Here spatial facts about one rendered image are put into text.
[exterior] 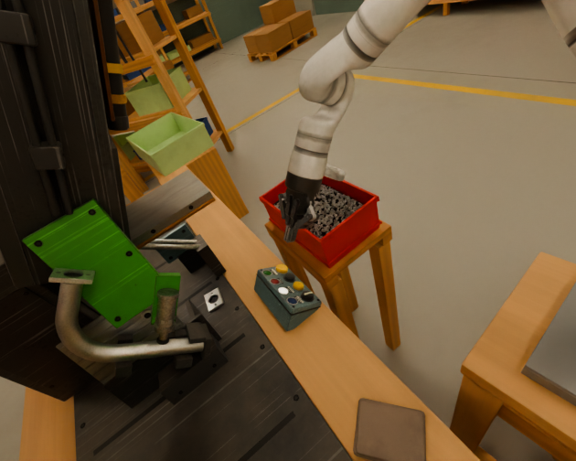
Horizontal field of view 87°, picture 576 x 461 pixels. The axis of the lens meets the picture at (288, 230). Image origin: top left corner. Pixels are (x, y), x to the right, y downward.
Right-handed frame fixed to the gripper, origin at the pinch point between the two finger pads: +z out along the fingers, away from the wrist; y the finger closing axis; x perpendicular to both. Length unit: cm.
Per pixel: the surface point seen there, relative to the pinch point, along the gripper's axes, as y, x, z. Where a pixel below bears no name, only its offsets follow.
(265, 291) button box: 2.8, -5.5, 12.7
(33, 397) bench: -20, -51, 51
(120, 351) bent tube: 3.9, -34.6, 18.3
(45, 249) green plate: -4.5, -43.5, 1.3
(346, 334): 21.0, 2.3, 11.5
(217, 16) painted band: -890, 310, -169
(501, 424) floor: 44, 84, 64
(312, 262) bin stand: -6.4, 15.8, 14.2
